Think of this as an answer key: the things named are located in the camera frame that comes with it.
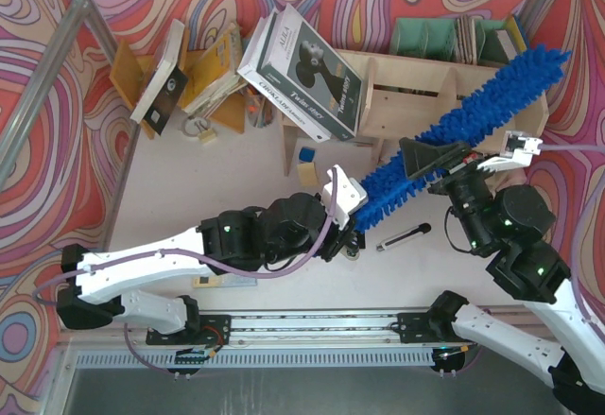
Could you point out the blue eraser block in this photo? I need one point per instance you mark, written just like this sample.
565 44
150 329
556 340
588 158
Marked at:
306 155

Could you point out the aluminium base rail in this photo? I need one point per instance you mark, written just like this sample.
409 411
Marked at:
247 327

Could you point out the green desk organizer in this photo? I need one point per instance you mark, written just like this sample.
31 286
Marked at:
435 38

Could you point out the light wooden bookshelf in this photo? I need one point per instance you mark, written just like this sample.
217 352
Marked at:
405 96

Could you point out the blue covered notebook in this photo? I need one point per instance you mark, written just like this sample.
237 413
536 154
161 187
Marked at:
512 38

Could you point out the pink pig figure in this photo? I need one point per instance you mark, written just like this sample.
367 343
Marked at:
511 178

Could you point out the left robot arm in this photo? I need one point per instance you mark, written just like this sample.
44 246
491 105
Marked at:
256 242

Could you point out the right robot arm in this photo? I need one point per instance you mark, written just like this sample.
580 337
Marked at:
508 228

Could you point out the beige black stapler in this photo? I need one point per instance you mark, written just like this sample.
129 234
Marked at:
351 251

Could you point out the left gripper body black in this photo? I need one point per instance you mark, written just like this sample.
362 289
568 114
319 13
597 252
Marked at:
340 237

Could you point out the black white paperback book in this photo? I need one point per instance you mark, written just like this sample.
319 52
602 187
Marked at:
163 82

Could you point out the Twins story book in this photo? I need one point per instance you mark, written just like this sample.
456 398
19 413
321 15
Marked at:
307 71

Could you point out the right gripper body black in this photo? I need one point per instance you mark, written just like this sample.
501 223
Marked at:
447 165

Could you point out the black clip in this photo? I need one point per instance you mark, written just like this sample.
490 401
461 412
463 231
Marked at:
361 241

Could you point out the orange wooden book stand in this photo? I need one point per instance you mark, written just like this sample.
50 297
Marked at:
127 74

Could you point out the blue fluffy duster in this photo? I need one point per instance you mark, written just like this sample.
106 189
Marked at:
513 87

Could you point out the pencil cup with pencils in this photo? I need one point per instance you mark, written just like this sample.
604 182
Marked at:
258 109

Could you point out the yellow worn book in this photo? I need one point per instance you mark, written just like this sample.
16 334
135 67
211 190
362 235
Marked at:
213 76

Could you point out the beige calculator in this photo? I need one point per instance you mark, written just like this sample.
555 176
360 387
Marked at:
223 281

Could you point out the white Chokladfabriken book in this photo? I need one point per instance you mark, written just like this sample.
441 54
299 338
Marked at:
249 71

